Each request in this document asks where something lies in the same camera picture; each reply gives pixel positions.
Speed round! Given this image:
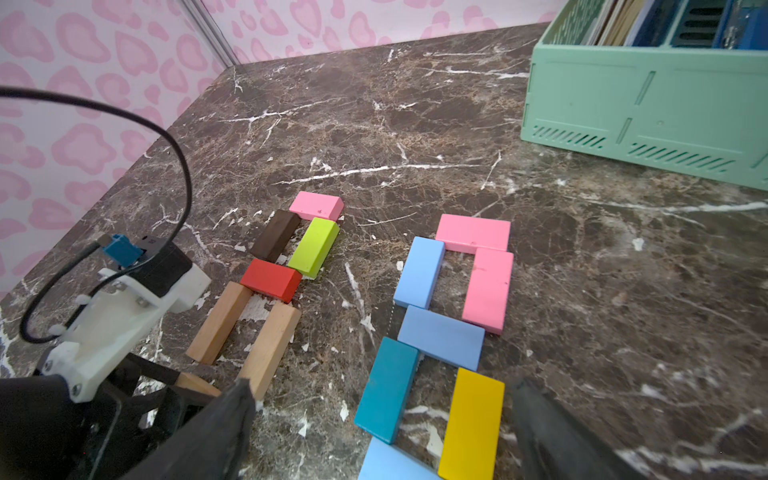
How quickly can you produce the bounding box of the yellow block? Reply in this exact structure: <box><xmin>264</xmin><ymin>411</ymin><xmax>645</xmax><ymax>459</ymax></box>
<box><xmin>438</xmin><ymin>368</ymin><xmax>505</xmax><ymax>479</ymax></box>

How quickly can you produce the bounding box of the dark brown block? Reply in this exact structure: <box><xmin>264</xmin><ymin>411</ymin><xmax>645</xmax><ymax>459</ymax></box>
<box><xmin>248</xmin><ymin>210</ymin><xmax>301</xmax><ymax>263</ymax></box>

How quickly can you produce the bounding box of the teal block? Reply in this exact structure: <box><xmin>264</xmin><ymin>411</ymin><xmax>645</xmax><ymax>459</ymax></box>
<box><xmin>354</xmin><ymin>337</ymin><xmax>420</xmax><ymax>445</ymax></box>

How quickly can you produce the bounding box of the pink block top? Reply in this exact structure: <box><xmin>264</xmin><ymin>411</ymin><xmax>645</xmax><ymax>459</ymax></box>
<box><xmin>435</xmin><ymin>214</ymin><xmax>511</xmax><ymax>254</ymax></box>

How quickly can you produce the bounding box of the green block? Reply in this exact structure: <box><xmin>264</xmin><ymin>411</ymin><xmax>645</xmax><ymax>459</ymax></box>
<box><xmin>288</xmin><ymin>218</ymin><xmax>340</xmax><ymax>279</ymax></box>

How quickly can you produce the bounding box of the blue block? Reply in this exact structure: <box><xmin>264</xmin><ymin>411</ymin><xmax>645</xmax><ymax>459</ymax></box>
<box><xmin>358</xmin><ymin>438</ymin><xmax>440</xmax><ymax>480</ymax></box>
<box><xmin>397</xmin><ymin>306</ymin><xmax>485</xmax><ymax>371</ymax></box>
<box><xmin>394</xmin><ymin>237</ymin><xmax>446</xmax><ymax>309</ymax></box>

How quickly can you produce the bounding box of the wooden block bottom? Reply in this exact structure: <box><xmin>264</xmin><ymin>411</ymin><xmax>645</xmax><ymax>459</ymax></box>
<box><xmin>174</xmin><ymin>372</ymin><xmax>221</xmax><ymax>397</ymax></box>

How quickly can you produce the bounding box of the red block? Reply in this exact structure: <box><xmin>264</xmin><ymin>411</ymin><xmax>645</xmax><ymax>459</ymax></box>
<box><xmin>240</xmin><ymin>259</ymin><xmax>302</xmax><ymax>304</ymax></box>

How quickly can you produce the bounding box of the green desktop file organizer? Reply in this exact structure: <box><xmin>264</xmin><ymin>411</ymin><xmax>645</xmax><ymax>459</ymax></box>
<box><xmin>521</xmin><ymin>1</ymin><xmax>767</xmax><ymax>190</ymax></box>

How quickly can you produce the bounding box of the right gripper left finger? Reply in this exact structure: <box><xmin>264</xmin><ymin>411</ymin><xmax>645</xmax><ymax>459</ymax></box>
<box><xmin>123</xmin><ymin>379</ymin><xmax>256</xmax><ymax>480</ymax></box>

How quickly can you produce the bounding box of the wooden block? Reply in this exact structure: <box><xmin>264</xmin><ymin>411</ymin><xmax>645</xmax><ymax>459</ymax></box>
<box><xmin>238</xmin><ymin>302</ymin><xmax>301</xmax><ymax>401</ymax></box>
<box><xmin>174</xmin><ymin>372</ymin><xmax>221</xmax><ymax>397</ymax></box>
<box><xmin>186</xmin><ymin>282</ymin><xmax>253</xmax><ymax>365</ymax></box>

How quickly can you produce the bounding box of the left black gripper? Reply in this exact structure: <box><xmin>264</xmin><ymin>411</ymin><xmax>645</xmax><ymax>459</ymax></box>
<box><xmin>1</xmin><ymin>353</ymin><xmax>215</xmax><ymax>479</ymax></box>

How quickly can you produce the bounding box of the pink block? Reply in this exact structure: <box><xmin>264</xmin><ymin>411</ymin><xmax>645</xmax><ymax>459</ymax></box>
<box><xmin>435</xmin><ymin>214</ymin><xmax>511</xmax><ymax>254</ymax></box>
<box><xmin>461</xmin><ymin>249</ymin><xmax>514</xmax><ymax>335</ymax></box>
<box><xmin>289</xmin><ymin>191</ymin><xmax>344</xmax><ymax>221</ymax></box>

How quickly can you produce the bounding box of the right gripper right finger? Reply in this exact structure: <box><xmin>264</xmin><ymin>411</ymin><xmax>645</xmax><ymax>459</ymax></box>
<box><xmin>512</xmin><ymin>379</ymin><xmax>643</xmax><ymax>480</ymax></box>

